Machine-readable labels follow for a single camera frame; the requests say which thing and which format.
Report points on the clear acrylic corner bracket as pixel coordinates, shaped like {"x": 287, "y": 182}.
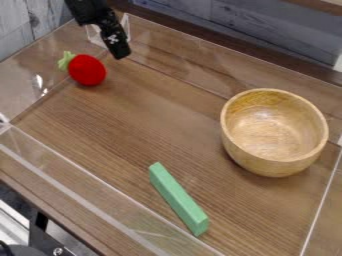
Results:
{"x": 94, "y": 31}

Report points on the clear acrylic front wall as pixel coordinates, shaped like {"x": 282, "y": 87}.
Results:
{"x": 115, "y": 225}

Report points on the green rectangular block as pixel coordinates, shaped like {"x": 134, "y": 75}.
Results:
{"x": 179, "y": 200}

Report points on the red plush strawberry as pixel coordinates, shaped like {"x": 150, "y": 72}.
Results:
{"x": 83, "y": 67}

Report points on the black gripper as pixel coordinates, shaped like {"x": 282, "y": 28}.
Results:
{"x": 91, "y": 11}

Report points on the wooden bowl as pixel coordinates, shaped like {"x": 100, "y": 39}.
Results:
{"x": 274, "y": 131}

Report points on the black metal table frame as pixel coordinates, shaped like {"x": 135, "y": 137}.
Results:
{"x": 42, "y": 241}

